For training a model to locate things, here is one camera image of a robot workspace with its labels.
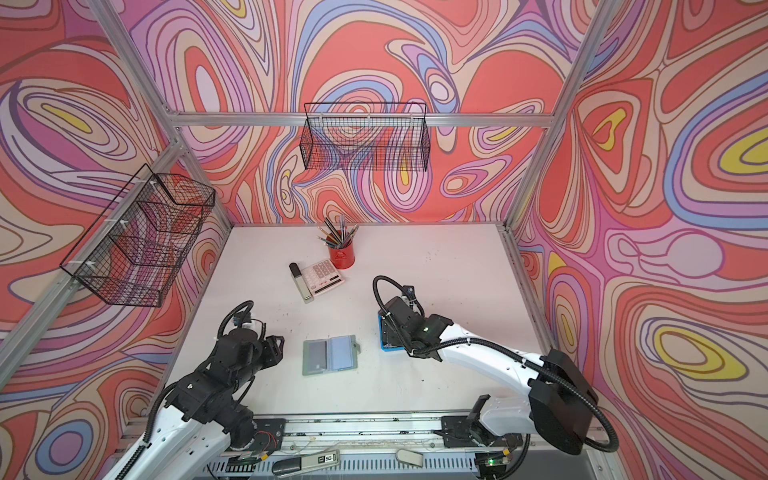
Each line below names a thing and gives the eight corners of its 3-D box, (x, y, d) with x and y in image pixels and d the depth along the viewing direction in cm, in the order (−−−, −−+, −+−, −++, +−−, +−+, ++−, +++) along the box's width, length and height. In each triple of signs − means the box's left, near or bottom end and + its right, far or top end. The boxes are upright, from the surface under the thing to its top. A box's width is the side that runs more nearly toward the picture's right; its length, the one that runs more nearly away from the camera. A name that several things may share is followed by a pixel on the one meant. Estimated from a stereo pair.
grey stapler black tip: (305, 306, 98) (302, 299, 94) (289, 272, 107) (286, 265, 103) (315, 301, 99) (312, 295, 96) (298, 268, 108) (295, 261, 104)
